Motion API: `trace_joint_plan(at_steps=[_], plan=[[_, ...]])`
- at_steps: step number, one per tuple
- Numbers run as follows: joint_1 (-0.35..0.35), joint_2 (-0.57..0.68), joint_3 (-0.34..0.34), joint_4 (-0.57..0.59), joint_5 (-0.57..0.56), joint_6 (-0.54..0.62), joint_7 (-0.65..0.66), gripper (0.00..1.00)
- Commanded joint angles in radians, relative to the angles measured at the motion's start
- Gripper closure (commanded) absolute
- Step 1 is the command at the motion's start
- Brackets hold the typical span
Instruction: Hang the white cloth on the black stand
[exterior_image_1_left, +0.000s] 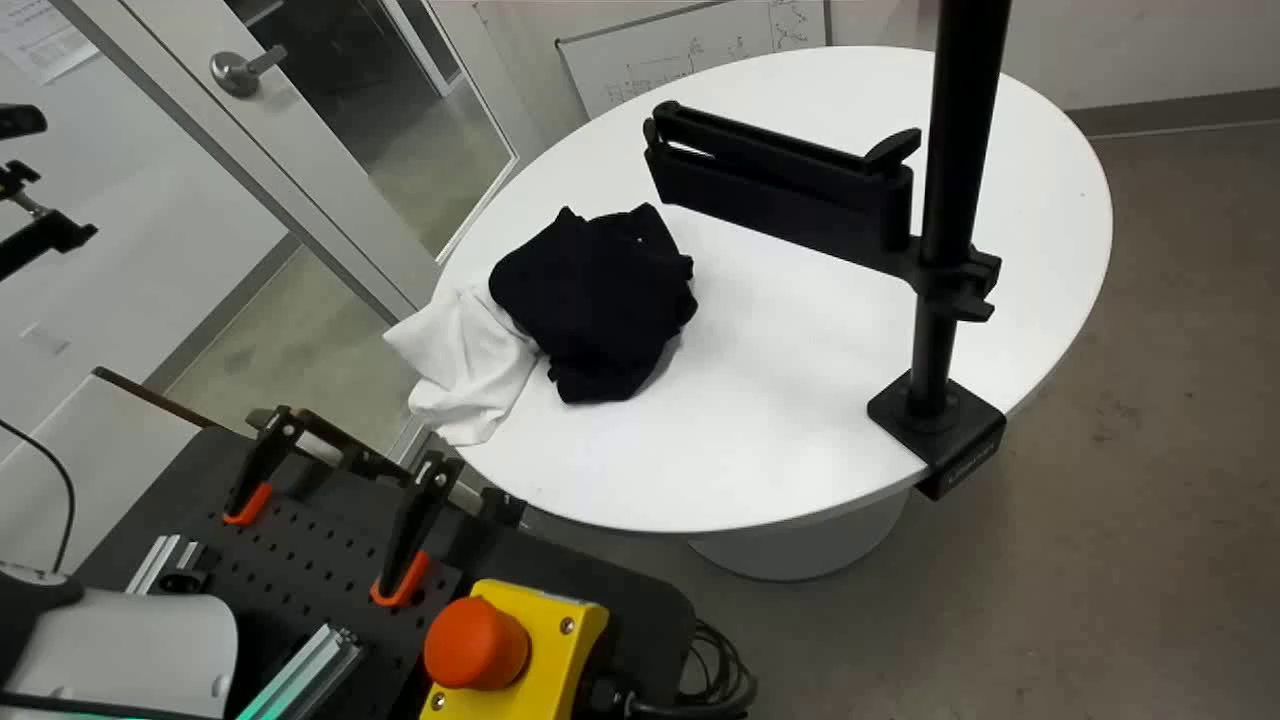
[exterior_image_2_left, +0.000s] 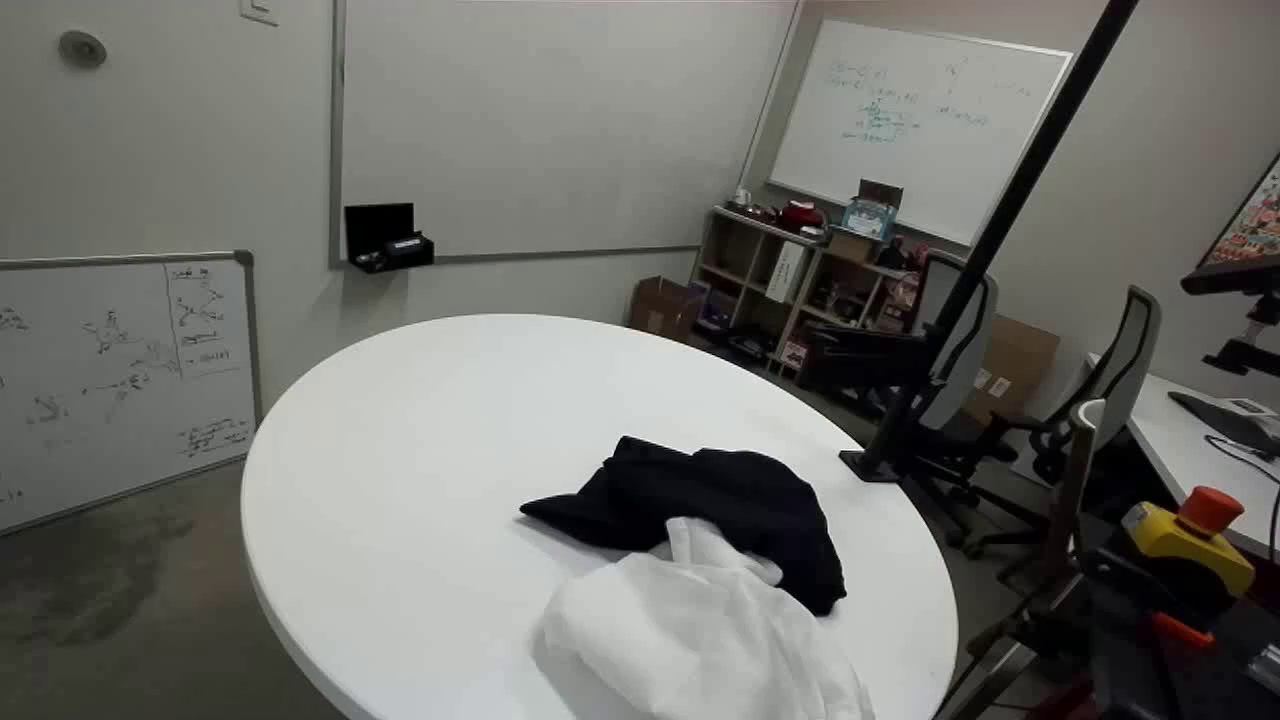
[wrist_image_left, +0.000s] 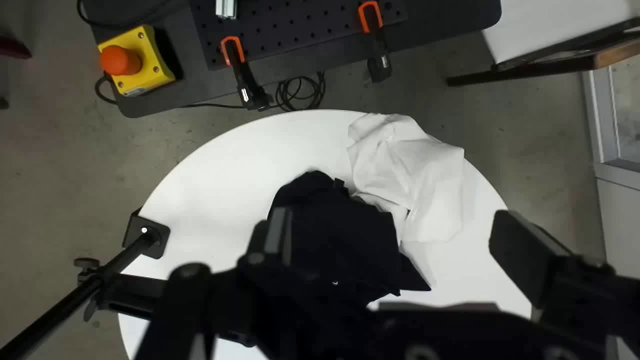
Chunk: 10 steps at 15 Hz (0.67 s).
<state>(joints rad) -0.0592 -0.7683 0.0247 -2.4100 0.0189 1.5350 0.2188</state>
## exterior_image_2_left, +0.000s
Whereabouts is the white cloth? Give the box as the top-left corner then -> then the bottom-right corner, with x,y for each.
531,516 -> 880,720

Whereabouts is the black cloth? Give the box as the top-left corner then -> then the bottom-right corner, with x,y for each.
518,432 -> 852,621

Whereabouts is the black stand with pole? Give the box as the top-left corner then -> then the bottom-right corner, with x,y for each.
835,0 -> 1144,488

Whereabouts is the metal tripod stand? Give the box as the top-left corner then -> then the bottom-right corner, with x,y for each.
933,396 -> 1111,720

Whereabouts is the small brown cardboard box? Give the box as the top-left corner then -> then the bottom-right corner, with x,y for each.
628,273 -> 709,344

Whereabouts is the wooden shelf unit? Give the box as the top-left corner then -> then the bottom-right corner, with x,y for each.
694,200 -> 933,390

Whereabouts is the white flat box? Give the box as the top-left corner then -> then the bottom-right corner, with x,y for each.
765,235 -> 817,309

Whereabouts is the blue picture box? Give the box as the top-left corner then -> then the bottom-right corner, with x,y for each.
840,177 -> 907,246

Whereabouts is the black marker holder box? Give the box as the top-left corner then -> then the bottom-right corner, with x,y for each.
341,200 -> 441,276

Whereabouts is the grey office chair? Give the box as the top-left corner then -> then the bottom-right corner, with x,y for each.
959,282 -> 1168,565
796,250 -> 1003,550

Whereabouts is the whiteboard with green writing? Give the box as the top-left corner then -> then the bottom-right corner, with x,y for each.
769,10 -> 1076,250

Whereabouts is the large flat cardboard box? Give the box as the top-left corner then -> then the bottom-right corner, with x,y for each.
963,313 -> 1069,432

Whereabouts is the white desk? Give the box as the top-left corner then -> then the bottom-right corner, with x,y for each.
1123,370 -> 1280,557

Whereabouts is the small whiteboard with drawings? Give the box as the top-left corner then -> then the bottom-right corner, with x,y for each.
0,246 -> 263,535

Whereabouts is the yellow red emergency stop button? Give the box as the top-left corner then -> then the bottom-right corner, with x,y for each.
1118,484 -> 1262,605

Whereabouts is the black keyboard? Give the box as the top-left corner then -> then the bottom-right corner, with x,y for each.
1168,388 -> 1280,464

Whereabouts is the black red equipment base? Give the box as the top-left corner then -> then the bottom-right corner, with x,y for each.
1053,550 -> 1280,720

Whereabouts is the black computer monitor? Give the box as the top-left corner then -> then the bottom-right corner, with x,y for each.
1175,150 -> 1280,300

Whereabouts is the large blank wall whiteboard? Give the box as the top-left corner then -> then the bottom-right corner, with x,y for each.
326,0 -> 803,273

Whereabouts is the round grey wall sensor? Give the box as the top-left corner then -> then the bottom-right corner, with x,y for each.
56,28 -> 114,72

